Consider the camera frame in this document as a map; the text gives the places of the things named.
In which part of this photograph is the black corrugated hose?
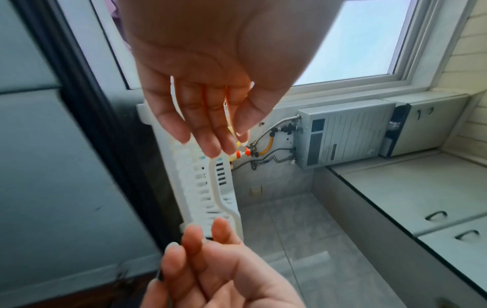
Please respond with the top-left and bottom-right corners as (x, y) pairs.
(230, 147), (298, 173)

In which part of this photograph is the white framed window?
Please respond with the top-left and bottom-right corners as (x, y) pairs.
(89, 0), (478, 94)

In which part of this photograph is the long grey-topped cabinet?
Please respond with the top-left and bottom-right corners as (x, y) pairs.
(312, 150), (487, 308)

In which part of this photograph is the small white wall cabinet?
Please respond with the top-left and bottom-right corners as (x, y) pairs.
(379, 92), (472, 158)

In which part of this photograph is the braided metal hose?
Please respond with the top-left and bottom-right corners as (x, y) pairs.
(252, 118), (302, 146)

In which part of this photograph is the white slotted plastic basket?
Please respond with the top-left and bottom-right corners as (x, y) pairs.
(136, 76), (255, 239)

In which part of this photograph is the person's right hand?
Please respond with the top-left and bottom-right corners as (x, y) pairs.
(138, 217), (306, 308)

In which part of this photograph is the person's left hand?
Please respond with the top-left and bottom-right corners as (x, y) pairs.
(114, 0), (345, 158)

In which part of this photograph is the dark door frame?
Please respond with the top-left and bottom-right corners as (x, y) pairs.
(11, 0), (184, 252)

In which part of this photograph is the white wall water heater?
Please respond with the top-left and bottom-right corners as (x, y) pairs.
(296, 99), (397, 171)

